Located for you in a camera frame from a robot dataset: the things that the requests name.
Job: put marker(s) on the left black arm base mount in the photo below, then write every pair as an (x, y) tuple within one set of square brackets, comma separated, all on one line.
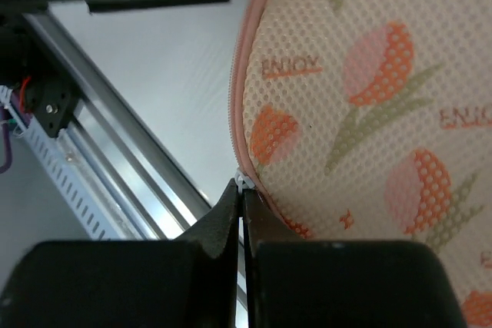
[(43, 88)]

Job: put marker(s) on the white zipper pull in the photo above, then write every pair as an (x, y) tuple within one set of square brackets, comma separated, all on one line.
[(243, 182)]

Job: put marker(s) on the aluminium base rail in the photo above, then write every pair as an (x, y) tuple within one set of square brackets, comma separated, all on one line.
[(153, 121)]

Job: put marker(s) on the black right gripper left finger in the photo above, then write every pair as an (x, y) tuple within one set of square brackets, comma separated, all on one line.
[(190, 281)]

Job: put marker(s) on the white slotted cable duct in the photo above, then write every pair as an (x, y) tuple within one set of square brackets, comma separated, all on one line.
[(62, 173)]

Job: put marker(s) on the floral mesh laundry bag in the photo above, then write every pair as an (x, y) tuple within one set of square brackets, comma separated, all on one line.
[(372, 119)]

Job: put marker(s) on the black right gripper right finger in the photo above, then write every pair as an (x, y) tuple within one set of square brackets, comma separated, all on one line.
[(292, 282)]

